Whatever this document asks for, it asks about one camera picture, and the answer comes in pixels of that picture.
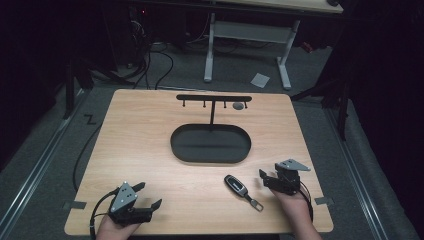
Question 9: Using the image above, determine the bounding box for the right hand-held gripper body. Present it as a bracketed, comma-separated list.
[270, 158, 312, 196]

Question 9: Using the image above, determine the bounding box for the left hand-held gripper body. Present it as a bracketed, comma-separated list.
[107, 181, 154, 226]

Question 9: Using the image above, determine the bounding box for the black car key with strap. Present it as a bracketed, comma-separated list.
[223, 173, 265, 213]

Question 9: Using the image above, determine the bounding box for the black key rack with tray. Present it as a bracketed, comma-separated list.
[169, 93, 253, 165]

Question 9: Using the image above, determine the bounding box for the person's right hand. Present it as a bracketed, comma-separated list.
[269, 187, 314, 228]

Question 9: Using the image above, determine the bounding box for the person's left hand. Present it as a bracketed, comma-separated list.
[95, 214, 142, 240]

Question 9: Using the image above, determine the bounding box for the grey tape piece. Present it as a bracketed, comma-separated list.
[314, 196, 335, 206]
[62, 200, 88, 211]

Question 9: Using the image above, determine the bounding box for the white paper sheet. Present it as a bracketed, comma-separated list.
[250, 72, 271, 89]

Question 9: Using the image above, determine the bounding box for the black metal stand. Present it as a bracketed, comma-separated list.
[62, 59, 95, 120]
[290, 75, 352, 142]

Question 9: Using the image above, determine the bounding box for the white-framed desk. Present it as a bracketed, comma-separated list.
[203, 0, 345, 92]

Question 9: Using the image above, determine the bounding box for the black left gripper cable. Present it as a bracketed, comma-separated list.
[88, 188, 120, 240]

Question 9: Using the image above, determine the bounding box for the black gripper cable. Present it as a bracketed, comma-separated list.
[88, 188, 120, 240]
[299, 181, 315, 222]

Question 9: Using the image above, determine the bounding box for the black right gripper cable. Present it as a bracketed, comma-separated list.
[299, 181, 315, 222]

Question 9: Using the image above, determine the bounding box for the black floor cable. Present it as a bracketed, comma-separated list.
[72, 122, 104, 194]

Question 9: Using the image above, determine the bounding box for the metal floor rail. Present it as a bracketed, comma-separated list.
[0, 89, 88, 236]
[323, 108, 390, 240]

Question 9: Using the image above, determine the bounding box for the bundle of black cables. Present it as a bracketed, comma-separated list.
[128, 6, 175, 90]

